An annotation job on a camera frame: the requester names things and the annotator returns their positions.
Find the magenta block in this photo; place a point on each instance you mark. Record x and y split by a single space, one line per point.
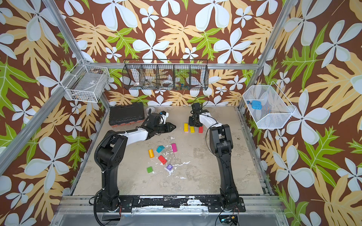
174 148

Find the purple number nine cube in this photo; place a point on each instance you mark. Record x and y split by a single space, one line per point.
169 167

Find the red rectangular block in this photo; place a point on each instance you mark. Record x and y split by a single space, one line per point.
162 159

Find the blue object in basket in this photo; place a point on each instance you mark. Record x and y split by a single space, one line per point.
256 105

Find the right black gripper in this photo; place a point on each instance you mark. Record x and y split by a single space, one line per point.
193 121

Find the white mesh basket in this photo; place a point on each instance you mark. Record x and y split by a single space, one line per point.
277 108

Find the black tool case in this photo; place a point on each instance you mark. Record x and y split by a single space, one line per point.
125 114

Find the orange supermarket block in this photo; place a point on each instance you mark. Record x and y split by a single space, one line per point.
151 153

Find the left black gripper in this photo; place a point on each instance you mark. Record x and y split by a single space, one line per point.
169 128

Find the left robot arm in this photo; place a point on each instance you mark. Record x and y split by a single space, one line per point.
109 154

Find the teal block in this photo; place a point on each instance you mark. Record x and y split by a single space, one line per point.
160 149

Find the white wire basket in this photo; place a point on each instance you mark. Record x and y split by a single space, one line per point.
86 82

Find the clear plastic cup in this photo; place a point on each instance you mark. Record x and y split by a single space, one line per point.
150 110

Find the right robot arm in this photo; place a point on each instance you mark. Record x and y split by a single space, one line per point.
220 145

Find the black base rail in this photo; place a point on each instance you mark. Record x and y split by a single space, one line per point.
206 203

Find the black wire basket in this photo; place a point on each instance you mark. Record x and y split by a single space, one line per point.
167 74

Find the green square block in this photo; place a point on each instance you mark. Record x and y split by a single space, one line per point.
149 169

